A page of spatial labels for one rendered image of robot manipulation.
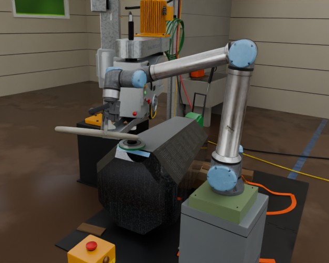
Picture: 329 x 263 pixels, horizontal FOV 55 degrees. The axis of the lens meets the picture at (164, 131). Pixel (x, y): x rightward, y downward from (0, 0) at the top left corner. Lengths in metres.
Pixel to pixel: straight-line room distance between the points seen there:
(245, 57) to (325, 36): 5.94
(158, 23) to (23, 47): 6.50
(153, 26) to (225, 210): 1.83
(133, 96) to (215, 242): 1.18
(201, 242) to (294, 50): 6.00
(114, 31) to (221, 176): 2.27
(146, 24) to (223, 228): 1.91
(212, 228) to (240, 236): 0.16
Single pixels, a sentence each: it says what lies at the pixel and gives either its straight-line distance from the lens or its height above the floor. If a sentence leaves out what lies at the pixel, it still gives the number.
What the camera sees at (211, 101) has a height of 0.52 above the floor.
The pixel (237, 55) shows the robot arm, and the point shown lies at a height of 1.71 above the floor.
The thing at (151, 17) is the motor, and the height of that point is 1.88.
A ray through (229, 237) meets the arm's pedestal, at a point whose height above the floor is 0.75.
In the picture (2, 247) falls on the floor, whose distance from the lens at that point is 3.16.
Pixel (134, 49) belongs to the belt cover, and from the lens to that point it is 2.32.
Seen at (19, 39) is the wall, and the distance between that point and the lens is 9.06.
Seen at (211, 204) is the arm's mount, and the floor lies 0.92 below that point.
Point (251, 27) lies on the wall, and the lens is 7.68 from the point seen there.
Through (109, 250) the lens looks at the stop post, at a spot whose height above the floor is 1.08.
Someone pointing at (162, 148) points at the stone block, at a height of 0.82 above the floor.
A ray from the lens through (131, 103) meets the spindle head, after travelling 2.40.
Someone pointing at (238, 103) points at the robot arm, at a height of 1.50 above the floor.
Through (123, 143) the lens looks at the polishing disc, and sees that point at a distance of 2.60.
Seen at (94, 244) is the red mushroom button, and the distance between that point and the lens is 1.19.
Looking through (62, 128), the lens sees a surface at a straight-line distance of 1.78.
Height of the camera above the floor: 1.84
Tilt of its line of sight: 19 degrees down
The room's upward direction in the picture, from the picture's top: 2 degrees clockwise
